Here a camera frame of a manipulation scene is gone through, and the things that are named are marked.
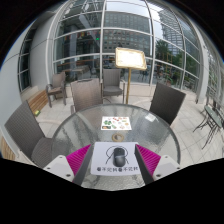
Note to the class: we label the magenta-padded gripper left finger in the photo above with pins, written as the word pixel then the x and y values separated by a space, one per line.
pixel 60 166

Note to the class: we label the white printed mouse pad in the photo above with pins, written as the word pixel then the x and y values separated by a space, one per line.
pixel 100 156

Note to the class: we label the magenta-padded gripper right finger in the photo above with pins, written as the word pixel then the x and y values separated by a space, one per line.
pixel 166 165

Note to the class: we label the grey wicker chair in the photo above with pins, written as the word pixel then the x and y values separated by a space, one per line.
pixel 23 128
pixel 86 95
pixel 166 101

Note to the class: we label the black computer mouse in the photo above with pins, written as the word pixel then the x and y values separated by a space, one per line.
pixel 118 157

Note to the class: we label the laminated picture menu card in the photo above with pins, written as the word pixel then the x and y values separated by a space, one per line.
pixel 116 123

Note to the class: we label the wooden slatted bench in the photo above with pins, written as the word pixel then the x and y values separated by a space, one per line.
pixel 6 150
pixel 38 100

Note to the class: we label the wooden menu stand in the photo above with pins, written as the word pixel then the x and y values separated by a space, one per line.
pixel 130 58

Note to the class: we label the grey wicker armchair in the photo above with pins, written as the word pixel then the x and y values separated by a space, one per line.
pixel 58 81
pixel 111 80

